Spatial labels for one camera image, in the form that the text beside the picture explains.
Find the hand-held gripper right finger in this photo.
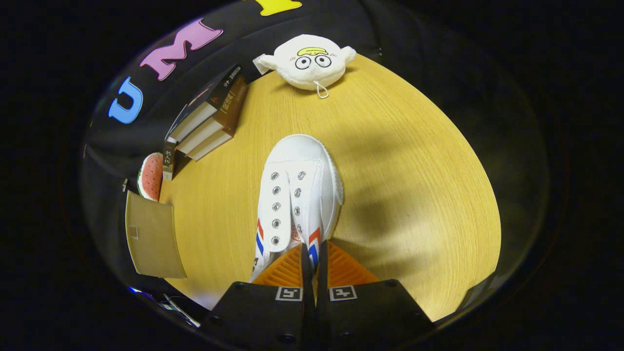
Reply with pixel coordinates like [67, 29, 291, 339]
[316, 241, 434, 351]

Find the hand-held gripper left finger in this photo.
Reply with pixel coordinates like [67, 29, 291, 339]
[202, 243, 317, 351]

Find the white canvas shoe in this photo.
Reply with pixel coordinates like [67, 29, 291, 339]
[250, 134, 345, 283]

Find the beige fabric storage box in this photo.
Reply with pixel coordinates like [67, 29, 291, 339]
[125, 190, 188, 279]

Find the brown spine book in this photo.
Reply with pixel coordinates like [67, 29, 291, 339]
[186, 129, 234, 161]
[175, 78, 249, 155]

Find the white portrait cover book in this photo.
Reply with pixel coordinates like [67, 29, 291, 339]
[162, 141, 177, 182]

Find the watermelon slice plush toy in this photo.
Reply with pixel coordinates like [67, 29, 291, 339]
[136, 152, 164, 202]

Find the black cover book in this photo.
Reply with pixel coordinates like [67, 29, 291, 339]
[165, 64, 243, 143]

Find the white plush face pouch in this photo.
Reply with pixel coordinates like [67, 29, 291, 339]
[253, 34, 357, 99]

